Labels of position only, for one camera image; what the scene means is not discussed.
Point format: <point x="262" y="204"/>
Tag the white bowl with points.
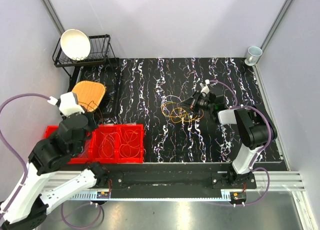
<point x="75" y="44"/>

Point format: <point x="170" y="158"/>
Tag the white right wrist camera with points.
<point x="205" y="91"/>

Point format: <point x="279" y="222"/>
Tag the red bin right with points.
<point x="130" y="143"/>

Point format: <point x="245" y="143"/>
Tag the red bin far left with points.
<point x="50" y="131"/>

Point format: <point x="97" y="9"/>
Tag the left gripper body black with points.
<point x="93" y="124"/>

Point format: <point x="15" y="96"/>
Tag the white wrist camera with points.
<point x="205" y="91"/>
<point x="69" y="104"/>

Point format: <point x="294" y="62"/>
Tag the orange woven tray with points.
<point x="89" y="94"/>

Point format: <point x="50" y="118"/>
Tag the pale blue mug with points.
<point x="252" y="56"/>

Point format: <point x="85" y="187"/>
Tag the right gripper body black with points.
<point x="204" y="104"/>

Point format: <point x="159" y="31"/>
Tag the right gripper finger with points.
<point x="189" y="103"/>
<point x="193" y="110"/>

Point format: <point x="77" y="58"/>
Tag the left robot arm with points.
<point x="29" y="206"/>

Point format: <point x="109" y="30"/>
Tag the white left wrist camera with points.
<point x="69" y="104"/>

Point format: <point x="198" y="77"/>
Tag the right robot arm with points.
<point x="256" y="130"/>

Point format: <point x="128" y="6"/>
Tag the black patterned table mat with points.
<point x="148" y="88"/>

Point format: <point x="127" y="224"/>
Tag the black tray stand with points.
<point x="109" y="76"/>

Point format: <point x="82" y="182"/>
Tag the black wire dish rack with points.
<point x="101" y="53"/>

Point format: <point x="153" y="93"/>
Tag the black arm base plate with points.
<point x="172" y="180"/>

